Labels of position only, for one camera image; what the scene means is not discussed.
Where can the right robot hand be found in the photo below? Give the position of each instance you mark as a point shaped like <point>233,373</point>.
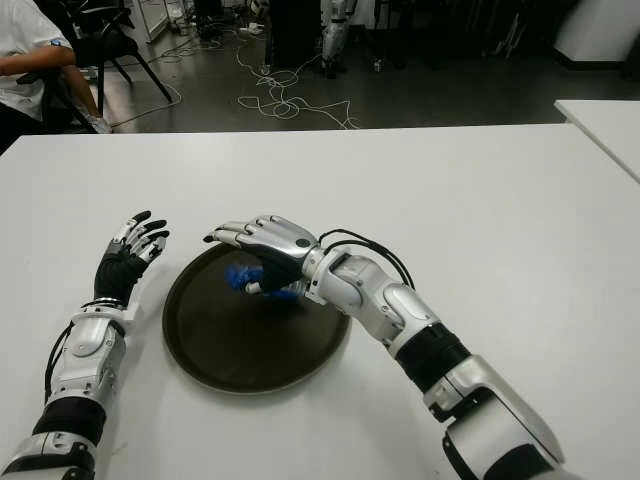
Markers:
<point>280,245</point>

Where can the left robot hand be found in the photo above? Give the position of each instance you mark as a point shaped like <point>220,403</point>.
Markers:
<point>115,272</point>

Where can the white panel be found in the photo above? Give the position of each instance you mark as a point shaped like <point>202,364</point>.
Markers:
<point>155,17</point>

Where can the blue Oreo packet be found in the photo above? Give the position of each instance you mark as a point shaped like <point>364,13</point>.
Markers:
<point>240,276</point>

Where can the round brown tray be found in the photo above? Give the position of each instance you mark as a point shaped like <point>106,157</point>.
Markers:
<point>250,345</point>

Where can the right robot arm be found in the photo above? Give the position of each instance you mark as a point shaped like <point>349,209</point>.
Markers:
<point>400,310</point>

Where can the seated person white shirt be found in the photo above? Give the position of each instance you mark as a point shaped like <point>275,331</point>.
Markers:
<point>25,40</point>

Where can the black chair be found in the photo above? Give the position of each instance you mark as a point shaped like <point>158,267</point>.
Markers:
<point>107,42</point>
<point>35,77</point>

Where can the white side table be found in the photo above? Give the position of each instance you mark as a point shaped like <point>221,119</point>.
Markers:
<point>610,125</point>

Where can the white cabinet black base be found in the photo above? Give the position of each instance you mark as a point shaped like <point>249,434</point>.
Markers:
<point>600,25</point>

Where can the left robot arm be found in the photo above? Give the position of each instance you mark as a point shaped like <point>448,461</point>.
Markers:
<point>90,340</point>

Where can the white power strip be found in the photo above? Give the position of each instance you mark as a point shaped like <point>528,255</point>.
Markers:
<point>252,27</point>

